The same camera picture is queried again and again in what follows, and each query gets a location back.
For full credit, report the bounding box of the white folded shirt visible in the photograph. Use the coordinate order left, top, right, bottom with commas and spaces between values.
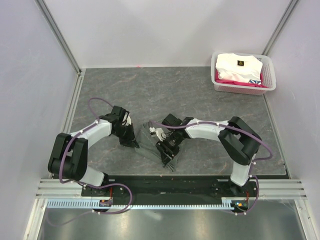
215, 53, 263, 85

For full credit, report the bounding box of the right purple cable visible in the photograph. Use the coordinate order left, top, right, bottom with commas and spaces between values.
149, 120, 274, 217

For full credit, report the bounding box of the white plastic basket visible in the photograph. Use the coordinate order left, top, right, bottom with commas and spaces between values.
210, 51, 276, 96

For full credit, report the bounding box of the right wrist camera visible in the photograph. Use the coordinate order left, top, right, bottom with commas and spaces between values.
149, 127, 167, 142

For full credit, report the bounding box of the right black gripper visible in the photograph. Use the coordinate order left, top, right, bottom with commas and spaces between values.
155, 133, 182, 168

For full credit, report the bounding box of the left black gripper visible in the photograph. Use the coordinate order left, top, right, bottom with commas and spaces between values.
112, 123, 138, 150

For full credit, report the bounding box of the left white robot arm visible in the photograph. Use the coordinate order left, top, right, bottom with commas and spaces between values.
48, 106, 140, 197

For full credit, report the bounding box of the purple cable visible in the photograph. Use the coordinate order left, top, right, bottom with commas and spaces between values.
149, 120, 274, 217
46, 97, 135, 227

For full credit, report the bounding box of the pink folded cloth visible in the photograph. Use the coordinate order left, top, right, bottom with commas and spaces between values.
214, 70, 267, 88

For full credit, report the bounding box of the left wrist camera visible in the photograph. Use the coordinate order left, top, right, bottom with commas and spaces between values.
121, 111, 132, 127

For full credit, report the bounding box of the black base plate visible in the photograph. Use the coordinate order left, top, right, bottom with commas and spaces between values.
81, 174, 261, 201

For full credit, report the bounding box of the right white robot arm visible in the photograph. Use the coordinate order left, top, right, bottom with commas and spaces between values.
149, 114, 261, 197

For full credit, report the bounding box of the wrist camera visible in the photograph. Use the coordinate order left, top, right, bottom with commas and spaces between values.
121, 111, 132, 127
149, 127, 167, 142

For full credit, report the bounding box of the light blue cable duct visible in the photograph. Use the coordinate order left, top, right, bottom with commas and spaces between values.
46, 198, 245, 210

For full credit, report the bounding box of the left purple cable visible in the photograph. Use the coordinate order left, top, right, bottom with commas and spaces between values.
46, 97, 135, 227

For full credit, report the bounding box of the grey cloth napkin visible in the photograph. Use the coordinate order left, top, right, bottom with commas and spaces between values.
135, 122, 184, 172

